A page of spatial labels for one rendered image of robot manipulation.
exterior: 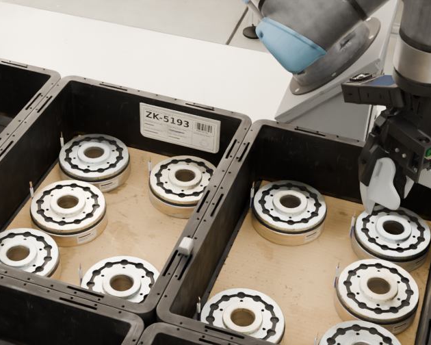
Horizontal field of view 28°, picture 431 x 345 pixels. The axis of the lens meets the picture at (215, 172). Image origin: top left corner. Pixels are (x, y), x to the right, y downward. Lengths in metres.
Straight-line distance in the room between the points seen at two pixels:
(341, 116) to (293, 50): 0.46
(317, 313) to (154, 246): 0.24
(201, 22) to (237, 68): 1.56
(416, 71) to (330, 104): 0.48
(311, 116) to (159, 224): 0.37
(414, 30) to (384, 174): 0.20
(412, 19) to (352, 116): 0.51
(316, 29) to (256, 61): 0.81
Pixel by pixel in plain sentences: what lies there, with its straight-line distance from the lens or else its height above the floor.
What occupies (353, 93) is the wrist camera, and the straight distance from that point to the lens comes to 1.06.
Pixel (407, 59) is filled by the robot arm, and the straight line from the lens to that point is 0.95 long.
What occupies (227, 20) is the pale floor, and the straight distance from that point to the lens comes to 3.33.
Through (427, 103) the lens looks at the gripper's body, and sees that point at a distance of 0.98.
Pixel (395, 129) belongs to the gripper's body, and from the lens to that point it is 1.00.
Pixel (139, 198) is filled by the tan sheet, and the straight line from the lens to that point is 1.24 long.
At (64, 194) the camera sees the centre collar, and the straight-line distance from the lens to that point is 1.20.
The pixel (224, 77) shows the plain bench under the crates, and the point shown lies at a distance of 1.73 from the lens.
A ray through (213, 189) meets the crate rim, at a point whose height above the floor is 0.93.
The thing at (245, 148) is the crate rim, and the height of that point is 0.92.
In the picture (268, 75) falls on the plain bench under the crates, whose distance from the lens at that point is 1.74.
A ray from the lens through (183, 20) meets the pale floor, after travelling 3.31.
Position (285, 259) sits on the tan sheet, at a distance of 1.16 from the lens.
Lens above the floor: 1.65
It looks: 40 degrees down
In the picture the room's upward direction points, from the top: 3 degrees clockwise
